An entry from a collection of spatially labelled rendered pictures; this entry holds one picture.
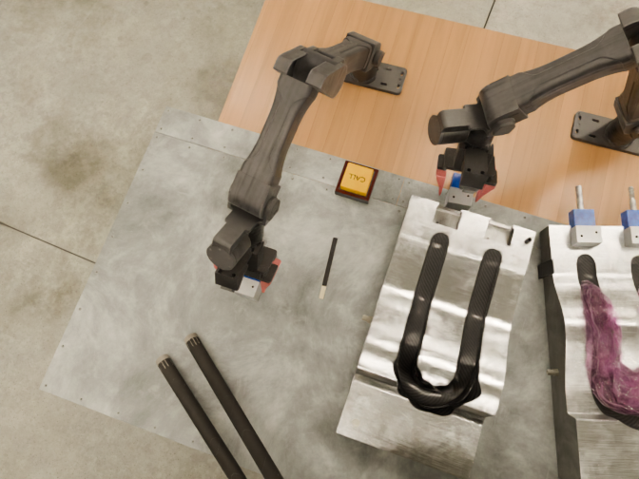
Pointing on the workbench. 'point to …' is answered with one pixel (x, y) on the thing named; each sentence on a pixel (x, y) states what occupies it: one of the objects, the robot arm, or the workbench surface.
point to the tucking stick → (328, 268)
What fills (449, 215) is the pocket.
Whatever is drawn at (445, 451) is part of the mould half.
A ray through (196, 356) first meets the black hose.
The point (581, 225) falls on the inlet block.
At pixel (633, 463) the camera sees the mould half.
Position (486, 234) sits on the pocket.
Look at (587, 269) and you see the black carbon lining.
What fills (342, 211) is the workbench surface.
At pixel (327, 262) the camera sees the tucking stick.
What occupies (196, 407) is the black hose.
